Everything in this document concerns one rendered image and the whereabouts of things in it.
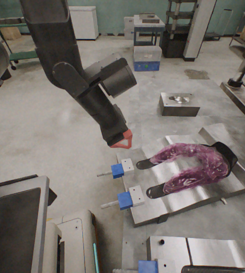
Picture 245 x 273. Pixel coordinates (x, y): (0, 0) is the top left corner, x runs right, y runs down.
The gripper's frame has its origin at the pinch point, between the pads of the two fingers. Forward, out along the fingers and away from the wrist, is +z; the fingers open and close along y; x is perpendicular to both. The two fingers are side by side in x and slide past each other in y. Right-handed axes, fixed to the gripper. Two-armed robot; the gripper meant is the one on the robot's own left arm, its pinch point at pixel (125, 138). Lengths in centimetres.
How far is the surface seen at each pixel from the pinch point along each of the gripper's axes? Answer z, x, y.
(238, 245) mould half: 17.8, -11.9, -32.3
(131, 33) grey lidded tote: 164, -150, 586
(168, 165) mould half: 16.4, -7.5, -7.3
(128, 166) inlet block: 10.3, 4.7, -3.4
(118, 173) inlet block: 9.7, 8.7, -4.2
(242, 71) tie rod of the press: 54, -90, 46
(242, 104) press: 60, -73, 25
